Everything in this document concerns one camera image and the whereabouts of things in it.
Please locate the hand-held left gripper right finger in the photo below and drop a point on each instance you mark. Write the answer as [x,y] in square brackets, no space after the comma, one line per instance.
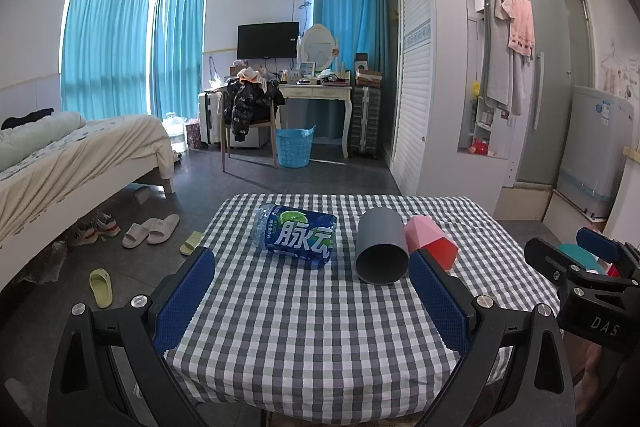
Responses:
[440,307]

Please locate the grey towel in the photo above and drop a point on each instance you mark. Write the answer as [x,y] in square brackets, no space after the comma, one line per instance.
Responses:
[497,67]

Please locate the black jacket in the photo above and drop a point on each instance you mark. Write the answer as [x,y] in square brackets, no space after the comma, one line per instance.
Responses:
[245,107]

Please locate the pink gift bag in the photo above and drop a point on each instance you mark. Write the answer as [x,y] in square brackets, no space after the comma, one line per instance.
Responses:
[193,134]

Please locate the white bed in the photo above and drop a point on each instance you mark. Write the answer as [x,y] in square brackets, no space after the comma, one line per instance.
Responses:
[75,207]

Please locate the pink faceted cup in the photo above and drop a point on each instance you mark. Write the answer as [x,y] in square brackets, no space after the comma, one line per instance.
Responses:
[427,234]

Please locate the wooden chair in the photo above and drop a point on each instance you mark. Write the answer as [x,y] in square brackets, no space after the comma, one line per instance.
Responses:
[260,127]

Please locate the blue label plastic bottle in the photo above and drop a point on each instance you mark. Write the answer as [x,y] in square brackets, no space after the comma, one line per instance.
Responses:
[299,237]

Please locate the beige blanket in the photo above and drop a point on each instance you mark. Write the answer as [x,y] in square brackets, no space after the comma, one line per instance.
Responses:
[85,157]

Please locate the teal curtain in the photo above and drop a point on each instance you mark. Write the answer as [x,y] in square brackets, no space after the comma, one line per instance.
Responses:
[177,47]
[102,47]
[350,22]

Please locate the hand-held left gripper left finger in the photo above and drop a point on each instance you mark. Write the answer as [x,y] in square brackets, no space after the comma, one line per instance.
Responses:
[184,299]

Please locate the clear plastic bag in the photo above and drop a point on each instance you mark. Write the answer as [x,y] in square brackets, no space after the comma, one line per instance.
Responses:
[42,262]

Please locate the cardboard box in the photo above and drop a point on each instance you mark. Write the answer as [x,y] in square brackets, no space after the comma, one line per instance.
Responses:
[369,79]

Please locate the grey checkered tablecloth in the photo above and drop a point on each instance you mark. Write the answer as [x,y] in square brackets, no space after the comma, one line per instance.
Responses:
[300,322]

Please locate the green slipper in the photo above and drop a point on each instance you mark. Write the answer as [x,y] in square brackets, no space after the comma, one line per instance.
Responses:
[191,243]
[102,289]

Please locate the white sneaker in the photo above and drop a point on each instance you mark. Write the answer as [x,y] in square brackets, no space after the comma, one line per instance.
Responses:
[107,224]
[82,236]

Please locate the blue plastic basket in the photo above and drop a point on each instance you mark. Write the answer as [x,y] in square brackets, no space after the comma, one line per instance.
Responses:
[294,149]

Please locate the person's right forearm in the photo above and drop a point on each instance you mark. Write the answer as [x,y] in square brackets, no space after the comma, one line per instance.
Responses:
[594,364]

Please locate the black cloth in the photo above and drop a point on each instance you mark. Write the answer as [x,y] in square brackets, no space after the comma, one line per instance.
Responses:
[25,118]

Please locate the cream dressing table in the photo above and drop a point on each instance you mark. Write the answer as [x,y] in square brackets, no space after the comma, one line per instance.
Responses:
[315,93]

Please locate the frosted glass door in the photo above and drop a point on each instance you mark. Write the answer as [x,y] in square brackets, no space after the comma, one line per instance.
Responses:
[547,57]

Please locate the white wardrobe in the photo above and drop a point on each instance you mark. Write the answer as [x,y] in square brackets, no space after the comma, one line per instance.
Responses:
[420,82]

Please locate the pink towel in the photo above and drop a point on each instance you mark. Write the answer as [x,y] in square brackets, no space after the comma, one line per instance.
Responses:
[520,27]

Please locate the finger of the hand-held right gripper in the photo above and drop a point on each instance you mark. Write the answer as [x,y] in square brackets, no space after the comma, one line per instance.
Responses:
[547,263]
[599,243]

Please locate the white suitcase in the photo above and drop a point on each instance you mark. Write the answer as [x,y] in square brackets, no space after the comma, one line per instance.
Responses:
[210,117]

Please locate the light green duvet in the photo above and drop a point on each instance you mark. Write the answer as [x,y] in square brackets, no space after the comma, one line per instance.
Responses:
[35,137]

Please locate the black television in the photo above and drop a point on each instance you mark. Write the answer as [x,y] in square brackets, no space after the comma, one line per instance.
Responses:
[267,39]

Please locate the oval white mirror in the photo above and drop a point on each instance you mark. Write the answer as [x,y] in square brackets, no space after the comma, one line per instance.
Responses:
[317,44]

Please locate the white slipper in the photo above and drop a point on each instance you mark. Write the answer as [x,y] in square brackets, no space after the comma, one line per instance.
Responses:
[137,234]
[164,228]

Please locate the grey cup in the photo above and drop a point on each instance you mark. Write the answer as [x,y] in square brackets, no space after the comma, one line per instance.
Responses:
[381,232]

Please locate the clear water jug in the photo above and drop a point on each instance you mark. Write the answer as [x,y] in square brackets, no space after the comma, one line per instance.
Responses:
[174,132]

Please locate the grey suitcase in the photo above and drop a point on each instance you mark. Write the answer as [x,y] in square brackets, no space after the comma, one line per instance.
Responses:
[365,119]

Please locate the teal round object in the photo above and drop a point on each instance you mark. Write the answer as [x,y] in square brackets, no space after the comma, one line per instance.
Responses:
[575,254]

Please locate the white washing machine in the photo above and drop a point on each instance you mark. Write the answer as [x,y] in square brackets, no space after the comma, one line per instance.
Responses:
[595,142]

